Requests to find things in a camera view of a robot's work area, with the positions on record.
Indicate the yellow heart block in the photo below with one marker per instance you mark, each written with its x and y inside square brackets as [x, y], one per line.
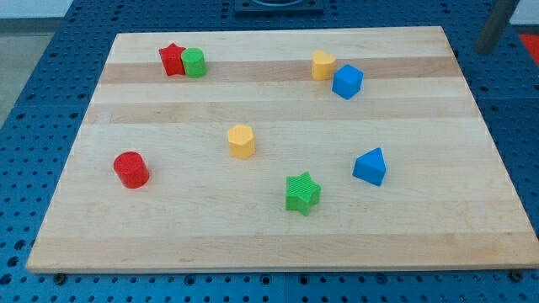
[323, 65]

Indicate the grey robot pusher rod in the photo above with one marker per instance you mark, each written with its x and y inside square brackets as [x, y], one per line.
[494, 26]

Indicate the red cylinder block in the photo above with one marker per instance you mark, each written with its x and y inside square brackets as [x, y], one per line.
[131, 169]

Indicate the wooden board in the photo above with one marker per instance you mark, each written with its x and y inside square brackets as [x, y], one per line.
[446, 201]

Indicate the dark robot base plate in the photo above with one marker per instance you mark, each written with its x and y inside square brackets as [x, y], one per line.
[278, 6]

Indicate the blue triangle block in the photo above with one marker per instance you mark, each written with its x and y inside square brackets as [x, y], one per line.
[371, 167]

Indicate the blue cube block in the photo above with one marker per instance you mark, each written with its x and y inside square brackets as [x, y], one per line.
[347, 81]

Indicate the red star block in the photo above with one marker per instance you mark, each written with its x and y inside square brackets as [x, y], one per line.
[171, 59]

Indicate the green star block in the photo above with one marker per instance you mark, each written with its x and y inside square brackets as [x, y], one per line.
[302, 193]

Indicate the green cylinder block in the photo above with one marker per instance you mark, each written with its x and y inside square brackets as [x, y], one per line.
[194, 62]

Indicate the yellow hexagon block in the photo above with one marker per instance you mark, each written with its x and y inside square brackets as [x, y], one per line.
[241, 141]

